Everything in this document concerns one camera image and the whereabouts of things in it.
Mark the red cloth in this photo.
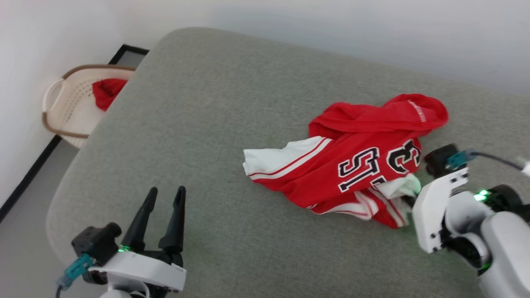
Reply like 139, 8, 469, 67
92, 78, 128, 112

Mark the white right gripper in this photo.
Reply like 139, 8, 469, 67
412, 167, 470, 254

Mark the red and white basketball jersey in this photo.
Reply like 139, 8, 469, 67
243, 94, 449, 229

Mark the teal left cable connector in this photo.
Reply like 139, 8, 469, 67
58, 254, 94, 288

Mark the teal right cable connector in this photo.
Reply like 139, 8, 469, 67
446, 149, 477, 170

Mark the beige plastic laundry basket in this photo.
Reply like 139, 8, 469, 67
41, 64, 136, 149

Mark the teal cable connector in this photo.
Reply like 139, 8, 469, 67
446, 149, 477, 170
58, 254, 94, 288

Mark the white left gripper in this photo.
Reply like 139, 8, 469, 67
89, 186, 186, 292

